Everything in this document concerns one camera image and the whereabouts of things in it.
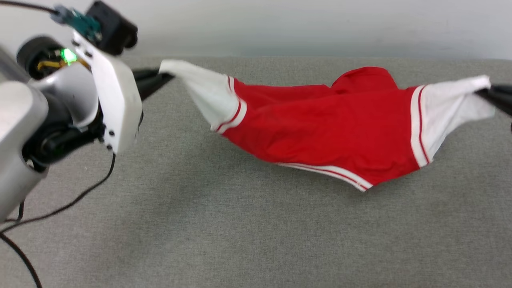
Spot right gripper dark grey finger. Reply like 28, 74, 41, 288
490, 83, 512, 97
476, 88, 512, 117

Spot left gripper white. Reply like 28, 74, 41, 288
71, 30, 176, 155

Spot red and white garment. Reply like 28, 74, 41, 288
159, 59, 496, 192

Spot teal connector board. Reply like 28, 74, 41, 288
51, 5, 103, 43

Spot grey fabric sofa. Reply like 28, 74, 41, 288
0, 56, 512, 288

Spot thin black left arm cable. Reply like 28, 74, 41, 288
0, 153, 117, 234

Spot black cable into connector board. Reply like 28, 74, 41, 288
0, 0, 57, 13

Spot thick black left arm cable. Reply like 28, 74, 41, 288
0, 233, 43, 288

